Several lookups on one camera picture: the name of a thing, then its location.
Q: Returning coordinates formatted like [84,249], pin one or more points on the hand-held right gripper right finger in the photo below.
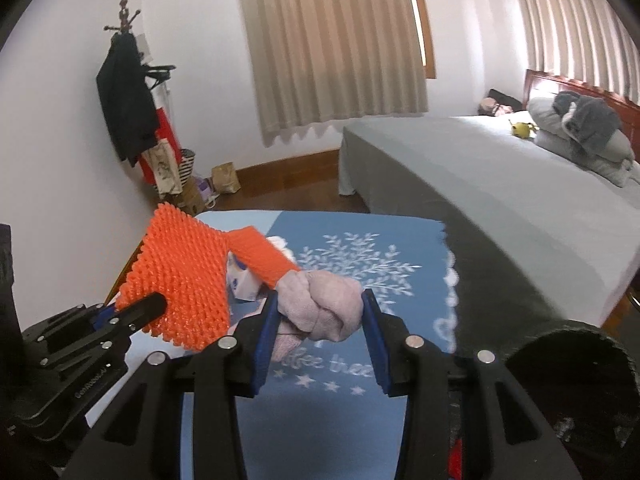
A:
[376,345]

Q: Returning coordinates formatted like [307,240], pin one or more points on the dark grey blanket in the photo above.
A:
[590,120]

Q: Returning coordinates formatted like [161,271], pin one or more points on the blue tree-print tablecloth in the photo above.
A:
[350,270]

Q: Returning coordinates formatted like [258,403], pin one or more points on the bed with grey sheet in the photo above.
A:
[500,200]

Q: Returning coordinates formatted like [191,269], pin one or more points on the canvas tote bag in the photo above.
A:
[165,170]

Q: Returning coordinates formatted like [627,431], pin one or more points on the yellow plush toy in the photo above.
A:
[522,129]

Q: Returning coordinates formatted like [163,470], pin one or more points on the red wooden headboard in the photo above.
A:
[542,82]

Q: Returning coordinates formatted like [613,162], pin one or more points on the brown paper bag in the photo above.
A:
[226,178]

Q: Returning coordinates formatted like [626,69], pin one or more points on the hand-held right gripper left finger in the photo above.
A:
[261,355]

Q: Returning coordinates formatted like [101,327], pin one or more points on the red bag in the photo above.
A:
[165,127]

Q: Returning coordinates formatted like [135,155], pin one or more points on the black coat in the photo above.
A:
[125,100]

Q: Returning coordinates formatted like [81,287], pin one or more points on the white paper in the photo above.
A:
[280,246]

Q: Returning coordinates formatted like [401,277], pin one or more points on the wooden coat rack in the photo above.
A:
[122,15]

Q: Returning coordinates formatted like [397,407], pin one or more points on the orange foam net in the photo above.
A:
[260,255]
[180,270]

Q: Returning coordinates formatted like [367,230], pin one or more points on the wooden window frame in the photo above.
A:
[424,25]

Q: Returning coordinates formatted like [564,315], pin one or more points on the trash bin with black liner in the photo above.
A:
[565,400]

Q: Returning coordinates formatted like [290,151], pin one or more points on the knotted pale cloth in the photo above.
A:
[320,305]

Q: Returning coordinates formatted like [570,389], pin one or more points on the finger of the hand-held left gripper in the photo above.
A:
[145,307]
[102,312]

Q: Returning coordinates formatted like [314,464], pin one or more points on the beige curtain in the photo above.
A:
[330,50]
[575,25]

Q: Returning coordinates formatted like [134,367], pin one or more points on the striped bag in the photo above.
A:
[186,165]

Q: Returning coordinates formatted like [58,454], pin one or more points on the pink bundle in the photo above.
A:
[492,108]

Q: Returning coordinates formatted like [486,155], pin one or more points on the black bag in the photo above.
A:
[502,97]

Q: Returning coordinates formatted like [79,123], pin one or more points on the black clothes hanger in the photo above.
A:
[160,71]

